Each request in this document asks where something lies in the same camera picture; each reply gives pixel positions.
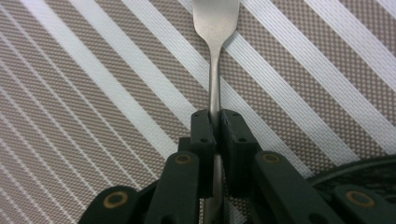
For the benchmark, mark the striped beige placemat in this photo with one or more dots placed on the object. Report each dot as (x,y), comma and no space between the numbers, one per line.
(93,93)

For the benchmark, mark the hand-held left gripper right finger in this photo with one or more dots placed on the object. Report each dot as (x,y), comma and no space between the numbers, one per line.
(238,146)

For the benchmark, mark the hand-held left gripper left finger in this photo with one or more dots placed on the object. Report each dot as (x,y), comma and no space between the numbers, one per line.
(204,130)

